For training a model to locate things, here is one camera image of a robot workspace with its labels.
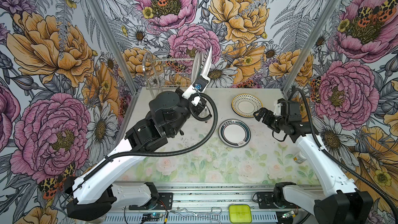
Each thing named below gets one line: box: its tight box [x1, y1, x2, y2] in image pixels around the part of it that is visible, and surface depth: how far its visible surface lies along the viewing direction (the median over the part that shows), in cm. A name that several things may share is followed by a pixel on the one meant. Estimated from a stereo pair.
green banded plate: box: [217, 118, 252, 148], surface depth 99 cm
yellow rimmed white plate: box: [231, 93, 263, 119], surface depth 114 cm
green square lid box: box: [228, 204, 252, 224], surface depth 72 cm
